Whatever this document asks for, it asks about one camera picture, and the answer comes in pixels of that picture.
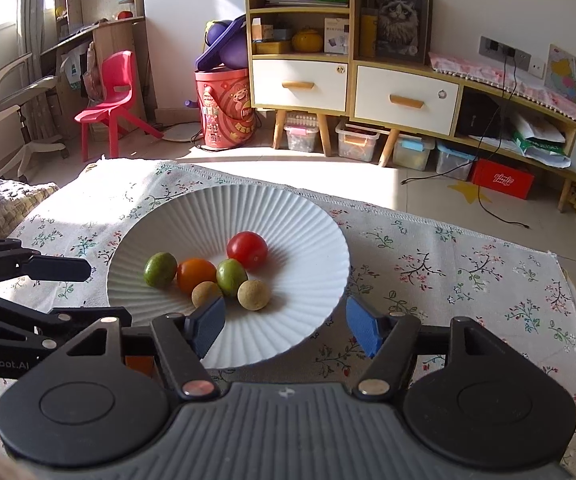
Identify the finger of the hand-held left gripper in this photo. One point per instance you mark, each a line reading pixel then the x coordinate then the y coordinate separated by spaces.
pixel 60 268
pixel 88 316

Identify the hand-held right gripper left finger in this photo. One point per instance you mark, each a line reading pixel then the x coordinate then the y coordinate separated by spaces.
pixel 209 325

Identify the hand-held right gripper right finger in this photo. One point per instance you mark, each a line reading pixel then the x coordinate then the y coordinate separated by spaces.
pixel 365 327

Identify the brown longan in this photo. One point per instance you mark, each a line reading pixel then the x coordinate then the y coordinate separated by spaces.
pixel 253 295
pixel 205 292

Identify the small orange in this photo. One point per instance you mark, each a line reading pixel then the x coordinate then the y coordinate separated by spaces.
pixel 196 275

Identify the green jujube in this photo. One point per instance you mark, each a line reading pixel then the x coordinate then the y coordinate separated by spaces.
pixel 232 277
pixel 160 270

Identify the red tomato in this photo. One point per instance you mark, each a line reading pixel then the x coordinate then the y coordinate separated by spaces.
pixel 247 250

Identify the white ribbed plate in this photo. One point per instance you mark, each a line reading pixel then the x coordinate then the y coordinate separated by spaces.
pixel 278 220

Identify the floral tablecloth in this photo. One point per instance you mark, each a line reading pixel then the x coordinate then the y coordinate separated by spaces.
pixel 442 280

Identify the yellow star floor sticker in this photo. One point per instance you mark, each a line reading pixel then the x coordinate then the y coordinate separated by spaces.
pixel 469 192

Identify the clear storage box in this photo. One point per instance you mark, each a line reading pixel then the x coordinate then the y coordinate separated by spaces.
pixel 455 162
pixel 357 145
pixel 301 135
pixel 412 155

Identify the red plastic chair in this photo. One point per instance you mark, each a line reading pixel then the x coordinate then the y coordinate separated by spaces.
pixel 113 95

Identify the white office chair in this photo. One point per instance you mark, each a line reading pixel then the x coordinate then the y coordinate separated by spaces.
pixel 8 95

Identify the white round floor pad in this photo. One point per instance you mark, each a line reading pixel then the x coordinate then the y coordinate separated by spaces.
pixel 182 132

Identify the red cardboard box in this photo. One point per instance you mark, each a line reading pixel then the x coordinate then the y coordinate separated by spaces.
pixel 501 179

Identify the red printed bucket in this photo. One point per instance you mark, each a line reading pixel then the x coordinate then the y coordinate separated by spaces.
pixel 225 110

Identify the wooden desk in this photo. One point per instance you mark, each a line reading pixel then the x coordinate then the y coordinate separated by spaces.
pixel 113 45

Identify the black box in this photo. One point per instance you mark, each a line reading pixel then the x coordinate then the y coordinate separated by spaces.
pixel 482 115

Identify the green white bag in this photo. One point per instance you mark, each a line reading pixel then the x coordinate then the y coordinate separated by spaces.
pixel 542 145

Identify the low wooden cabinet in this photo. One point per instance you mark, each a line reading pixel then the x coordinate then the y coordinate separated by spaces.
pixel 467 90

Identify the beige curtain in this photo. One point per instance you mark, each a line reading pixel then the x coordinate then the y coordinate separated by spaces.
pixel 33 5

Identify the purple plastic lid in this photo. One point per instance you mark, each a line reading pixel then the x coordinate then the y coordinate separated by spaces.
pixel 213 50

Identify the purple ball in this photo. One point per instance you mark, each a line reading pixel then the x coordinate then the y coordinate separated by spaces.
pixel 235 52

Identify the yellow box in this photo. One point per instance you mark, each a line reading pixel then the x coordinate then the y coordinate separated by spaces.
pixel 367 35

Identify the yellow pumpkin pot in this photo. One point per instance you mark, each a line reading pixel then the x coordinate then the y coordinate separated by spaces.
pixel 308 40

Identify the white carton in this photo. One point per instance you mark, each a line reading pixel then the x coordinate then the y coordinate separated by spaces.
pixel 337 35

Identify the pink cloth runner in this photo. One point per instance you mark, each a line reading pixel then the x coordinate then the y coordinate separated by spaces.
pixel 542 92

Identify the framed cat picture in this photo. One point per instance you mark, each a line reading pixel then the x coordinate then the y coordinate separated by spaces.
pixel 400 20

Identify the wooden shelf cabinet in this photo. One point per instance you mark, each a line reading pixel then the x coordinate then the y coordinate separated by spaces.
pixel 300 10

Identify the wall socket panel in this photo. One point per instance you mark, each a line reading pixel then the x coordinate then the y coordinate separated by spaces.
pixel 502 52

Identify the wall map poster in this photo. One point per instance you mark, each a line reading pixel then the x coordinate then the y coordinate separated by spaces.
pixel 572 77

